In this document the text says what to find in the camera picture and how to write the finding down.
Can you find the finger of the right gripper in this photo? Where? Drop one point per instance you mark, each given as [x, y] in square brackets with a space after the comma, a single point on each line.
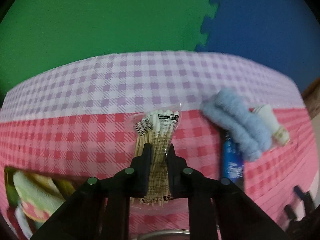
[302, 206]

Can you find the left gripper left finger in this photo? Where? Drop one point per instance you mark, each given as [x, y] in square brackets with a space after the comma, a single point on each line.
[99, 209]

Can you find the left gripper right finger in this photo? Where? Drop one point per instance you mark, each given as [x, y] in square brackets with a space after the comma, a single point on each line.
[218, 209]

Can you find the cotton swab bag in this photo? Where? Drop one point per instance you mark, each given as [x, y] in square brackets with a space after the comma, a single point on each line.
[156, 128]

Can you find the blue black sachet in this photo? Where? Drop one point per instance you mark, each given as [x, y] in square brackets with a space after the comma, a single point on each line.
[231, 163]

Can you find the steel bowl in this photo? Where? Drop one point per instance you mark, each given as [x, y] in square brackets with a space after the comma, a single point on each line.
[172, 234]

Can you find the red gold tin box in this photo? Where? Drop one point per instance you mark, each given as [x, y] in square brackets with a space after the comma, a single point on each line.
[23, 226]

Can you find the white sock pair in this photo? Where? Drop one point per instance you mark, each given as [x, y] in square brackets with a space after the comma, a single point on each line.
[280, 134]

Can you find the light blue fluffy sock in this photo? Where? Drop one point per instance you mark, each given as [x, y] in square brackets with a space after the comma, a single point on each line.
[237, 122]

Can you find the pink checkered tablecloth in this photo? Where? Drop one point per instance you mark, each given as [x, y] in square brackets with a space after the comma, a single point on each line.
[90, 118]

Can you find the blue foam mat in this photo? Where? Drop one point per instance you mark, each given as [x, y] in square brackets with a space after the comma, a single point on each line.
[280, 34]

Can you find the green foam mat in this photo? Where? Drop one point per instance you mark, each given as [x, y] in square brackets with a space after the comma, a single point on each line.
[39, 35]

